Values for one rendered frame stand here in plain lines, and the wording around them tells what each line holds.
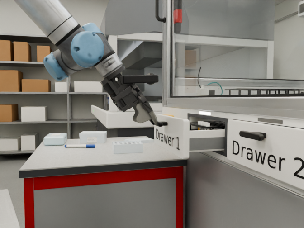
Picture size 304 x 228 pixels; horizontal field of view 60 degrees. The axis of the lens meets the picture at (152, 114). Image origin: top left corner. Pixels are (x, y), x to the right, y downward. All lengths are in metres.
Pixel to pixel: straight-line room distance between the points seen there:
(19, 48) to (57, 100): 1.07
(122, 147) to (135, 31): 0.84
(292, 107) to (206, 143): 0.28
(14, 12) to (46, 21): 4.70
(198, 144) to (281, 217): 0.27
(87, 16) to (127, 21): 3.52
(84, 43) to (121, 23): 1.08
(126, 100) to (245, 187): 0.41
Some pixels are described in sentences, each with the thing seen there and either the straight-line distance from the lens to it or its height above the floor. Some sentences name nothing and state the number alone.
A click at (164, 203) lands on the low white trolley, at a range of 1.05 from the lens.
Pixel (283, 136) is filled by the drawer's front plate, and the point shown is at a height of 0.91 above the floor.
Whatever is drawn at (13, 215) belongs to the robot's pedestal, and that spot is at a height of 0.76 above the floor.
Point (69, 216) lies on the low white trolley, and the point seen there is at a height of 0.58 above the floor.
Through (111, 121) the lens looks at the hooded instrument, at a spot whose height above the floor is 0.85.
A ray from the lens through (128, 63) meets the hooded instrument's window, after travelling 1.68.
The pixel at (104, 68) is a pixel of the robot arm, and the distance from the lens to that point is 0.79.
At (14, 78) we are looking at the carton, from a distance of 4.70.
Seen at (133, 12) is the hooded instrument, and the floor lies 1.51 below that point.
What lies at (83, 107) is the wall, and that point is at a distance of 4.99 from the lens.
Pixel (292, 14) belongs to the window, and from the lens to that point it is 0.66.
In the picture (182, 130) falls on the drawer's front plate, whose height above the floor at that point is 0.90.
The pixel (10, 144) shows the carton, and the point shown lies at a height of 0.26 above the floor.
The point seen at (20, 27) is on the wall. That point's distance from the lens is 5.26.
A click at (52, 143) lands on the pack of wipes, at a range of 1.35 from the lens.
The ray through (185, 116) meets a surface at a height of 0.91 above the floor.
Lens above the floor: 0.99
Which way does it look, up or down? 3 degrees down
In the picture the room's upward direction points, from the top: straight up
